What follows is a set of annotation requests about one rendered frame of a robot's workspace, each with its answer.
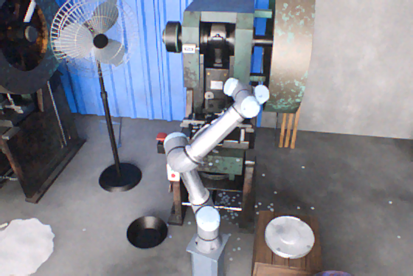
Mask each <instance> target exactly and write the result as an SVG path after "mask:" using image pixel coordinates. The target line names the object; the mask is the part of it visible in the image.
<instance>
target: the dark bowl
mask: <svg viewBox="0 0 413 276"><path fill-rule="evenodd" d="M167 232H168V228H167V224H166V223H165V222H164V221H163V220H161V219H160V218H158V217H155V216H142V217H139V218H137V219H136V220H135V221H133V222H132V223H131V224H129V226H128V228H127V239H128V241H129V242H130V244H131V245H133V246H134V247H138V248H140V249H150V248H153V247H155V246H158V245H159V244H161V243H162V242H163V241H164V239H165V238H166V236H167Z"/></svg>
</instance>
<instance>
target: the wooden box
mask: <svg viewBox="0 0 413 276"><path fill-rule="evenodd" d="M283 216H287V217H294V218H298V219H300V221H302V222H304V223H306V224H307V225H308V226H309V227H310V229H311V230H312V231H313V234H314V242H313V246H312V249H311V250H310V251H309V253H308V254H307V255H305V256H303V257H300V258H284V257H282V256H280V255H278V254H276V253H275V252H273V254H272V250H271V249H270V248H269V247H268V244H267V243H266V239H265V232H266V227H267V226H268V224H269V223H270V222H271V221H272V220H274V219H275V218H279V217H283ZM318 227H319V223H318V218H317V217H313V216H307V215H293V214H287V213H278V212H268V211H262V210H260V213H259V216H258V221H257V231H256V235H255V240H254V248H253V258H252V268H251V276H255V275H256V276H313V275H314V274H317V273H319V272H322V271H323V266H322V253H321V247H320V237H319V228H318ZM288 261H289V263H288ZM256 271H257V272H256Z"/></svg>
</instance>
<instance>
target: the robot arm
mask: <svg viewBox="0 0 413 276"><path fill-rule="evenodd" d="M223 91H224V93H225V94H227V95H229V96H232V97H233V99H234V100H235V102H233V103H230V104H228V105H226V108H224V109H225V110H224V109H222V110H221V111H223V110H224V111H223V113H222V114H220V115H218V116H221V117H220V118H219V119H218V120H217V121H216V122H215V123H213V124H212V125H211V126H210V127H209V128H208V129H207V130H205V132H204V133H202V135H200V137H199V138H197V140H196V141H194V142H193V143H192V144H191V145H190V144H189V142H188V138H187V136H186V135H185V134H183V133H180V132H174V133H171V134H169V135H167V136H166V138H165V139H164V149H165V153H166V157H167V163H168V165H169V167H170V168H171V169H172V170H174V171H175V172H177V173H179V174H180V176H181V179H182V181H183V183H184V185H185V187H186V188H187V191H188V193H189V201H190V203H191V205H192V208H193V211H194V213H195V219H196V222H197V227H198V232H197V234H196V236H195V248H196V249H198V250H199V251H200V252H203V253H207V254H210V253H213V252H216V251H218V250H219V249H220V247H221V244H222V238H221V236H220V234H219V223H220V216H219V213H218V211H217V210H216V209H215V205H214V202H213V200H212V195H211V193H210V192H209V191H208V189H206V188H204V186H203V184H202V182H201V179H200V177H199V175H198V171H197V170H196V167H197V166H198V165H199V164H201V163H202V159H203V157H204V156H206V155H207V154H208V153H209V152H210V151H211V150H212V149H213V148H214V147H215V146H216V145H217V144H218V143H219V142H220V141H221V140H222V139H223V138H224V137H226V136H227V135H228V134H229V133H230V132H231V131H232V130H233V129H234V128H236V127H237V126H238V125H239V124H240V123H241V122H242V121H243V120H244V119H245V118H246V117H248V118H251V117H255V116H256V115H257V114H258V113H259V111H260V104H262V103H263V102H265V101H266V100H267V99H268V97H269V92H268V89H267V88H266V87H265V86H262V85H259V86H257V87H256V88H255V87H253V86H250V85H248V84H246V83H243V82H241V81H239V80H235V79H233V78H230V79H228V80H227V81H226V82H225V84H224V88H223Z"/></svg>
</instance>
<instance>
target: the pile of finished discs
mask: <svg viewBox="0 0 413 276"><path fill-rule="evenodd" d="M265 240H266V243H267V244H268V247H269V248H270V249H271V250H272V251H273V252H275V253H276V254H278V255H280V256H282V257H284V258H300V257H303V256H305V255H307V254H308V253H309V251H310V250H311V249H312V246H313V242H314V234H313V231H312V230H311V229H310V227H309V226H308V225H307V224H306V223H304V222H302V221H300V219H298V218H294V217H287V216H283V217H279V218H275V219H274V220H272V221H271V222H270V223H269V224H268V226H267V227H266V229H265Z"/></svg>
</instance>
